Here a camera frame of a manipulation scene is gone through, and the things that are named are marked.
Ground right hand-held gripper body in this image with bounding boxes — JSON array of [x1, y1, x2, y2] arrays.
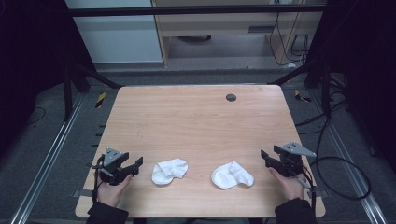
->
[[273, 142, 317, 179]]

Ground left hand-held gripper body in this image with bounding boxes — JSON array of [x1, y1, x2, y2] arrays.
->
[[92, 147, 134, 187]]

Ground person's right hand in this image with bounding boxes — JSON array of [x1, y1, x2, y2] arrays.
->
[[268, 167, 307, 202]]

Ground person's left hand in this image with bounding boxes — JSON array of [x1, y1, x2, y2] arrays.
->
[[96, 174, 134, 209]]

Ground white sock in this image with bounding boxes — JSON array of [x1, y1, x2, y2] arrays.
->
[[210, 161, 255, 190], [151, 158, 189, 187]]

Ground yellow and black tape strip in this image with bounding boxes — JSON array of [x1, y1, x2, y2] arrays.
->
[[94, 91, 107, 109], [293, 89, 313, 104]]

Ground black metal stand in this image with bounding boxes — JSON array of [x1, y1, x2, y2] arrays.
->
[[266, 59, 333, 119], [61, 57, 125, 123]]

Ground white cabinet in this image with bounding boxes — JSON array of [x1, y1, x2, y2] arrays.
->
[[64, 0, 164, 65]]

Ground black curtain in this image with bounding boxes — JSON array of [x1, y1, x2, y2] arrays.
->
[[306, 0, 396, 175], [0, 0, 97, 158]]

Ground light wooden desk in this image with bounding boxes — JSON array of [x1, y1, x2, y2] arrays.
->
[[150, 0, 329, 68]]

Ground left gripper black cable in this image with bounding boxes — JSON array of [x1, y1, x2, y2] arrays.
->
[[91, 154, 106, 204]]

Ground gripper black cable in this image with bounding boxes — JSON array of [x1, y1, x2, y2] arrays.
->
[[91, 154, 106, 204], [298, 164, 318, 217]]

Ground grey table edge bracket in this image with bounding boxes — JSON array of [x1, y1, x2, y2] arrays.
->
[[307, 186, 330, 200], [71, 189, 95, 199]]

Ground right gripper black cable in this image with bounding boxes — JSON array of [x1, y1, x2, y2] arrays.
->
[[298, 164, 318, 217]]

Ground metal floor rail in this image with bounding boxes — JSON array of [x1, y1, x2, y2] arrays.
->
[[307, 88, 389, 224], [8, 92, 86, 224]]

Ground long black floor cable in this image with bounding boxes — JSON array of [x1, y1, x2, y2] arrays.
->
[[294, 92, 373, 202]]

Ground black hanging cables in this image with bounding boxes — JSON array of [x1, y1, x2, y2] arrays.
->
[[268, 0, 313, 67]]

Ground black horizontal frame bar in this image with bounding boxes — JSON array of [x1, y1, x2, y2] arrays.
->
[[67, 3, 329, 18]]

